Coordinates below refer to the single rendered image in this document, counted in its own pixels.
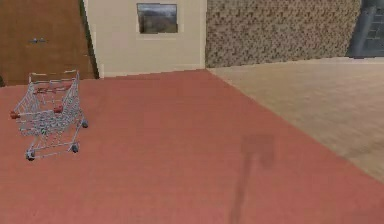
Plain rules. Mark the brown wooden room door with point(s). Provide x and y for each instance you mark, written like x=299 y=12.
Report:
x=43 y=20

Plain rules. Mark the dark glass window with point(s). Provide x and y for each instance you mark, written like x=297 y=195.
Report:
x=368 y=30

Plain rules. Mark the framed landscape picture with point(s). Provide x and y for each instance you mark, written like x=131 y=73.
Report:
x=157 y=18

